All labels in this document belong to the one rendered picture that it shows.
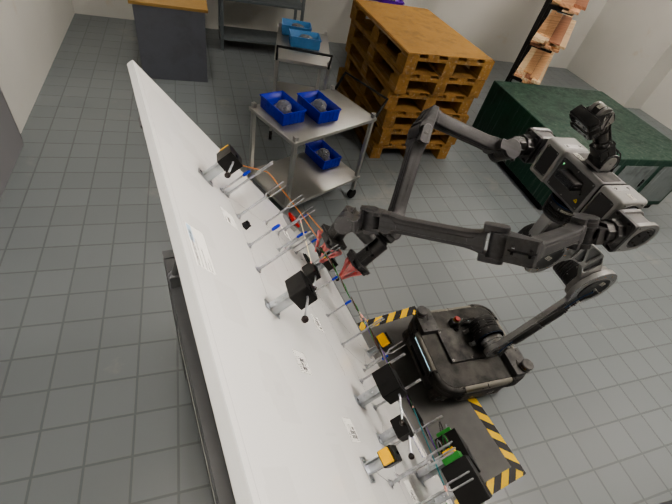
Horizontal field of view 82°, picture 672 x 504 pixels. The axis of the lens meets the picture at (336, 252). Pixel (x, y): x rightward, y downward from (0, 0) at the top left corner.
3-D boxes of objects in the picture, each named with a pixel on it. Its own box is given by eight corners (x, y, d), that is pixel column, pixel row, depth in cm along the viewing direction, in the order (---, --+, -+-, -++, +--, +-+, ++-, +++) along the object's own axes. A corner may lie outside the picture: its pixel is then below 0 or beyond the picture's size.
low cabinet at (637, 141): (538, 213, 392) (580, 158, 345) (468, 130, 491) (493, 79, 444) (654, 211, 443) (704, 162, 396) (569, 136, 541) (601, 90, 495)
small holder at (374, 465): (382, 481, 74) (410, 464, 73) (369, 484, 67) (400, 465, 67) (371, 456, 77) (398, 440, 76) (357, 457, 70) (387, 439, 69)
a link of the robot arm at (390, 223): (503, 260, 112) (512, 224, 108) (501, 267, 107) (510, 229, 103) (365, 231, 129) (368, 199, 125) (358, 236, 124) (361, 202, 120)
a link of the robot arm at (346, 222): (376, 232, 126) (379, 206, 123) (372, 244, 116) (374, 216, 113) (340, 227, 128) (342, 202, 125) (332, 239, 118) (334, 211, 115)
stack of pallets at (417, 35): (452, 161, 430) (500, 62, 354) (371, 161, 398) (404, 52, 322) (402, 97, 520) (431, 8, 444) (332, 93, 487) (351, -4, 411)
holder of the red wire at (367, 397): (371, 439, 83) (414, 413, 82) (349, 386, 93) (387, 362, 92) (380, 445, 86) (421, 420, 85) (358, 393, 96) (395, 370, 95)
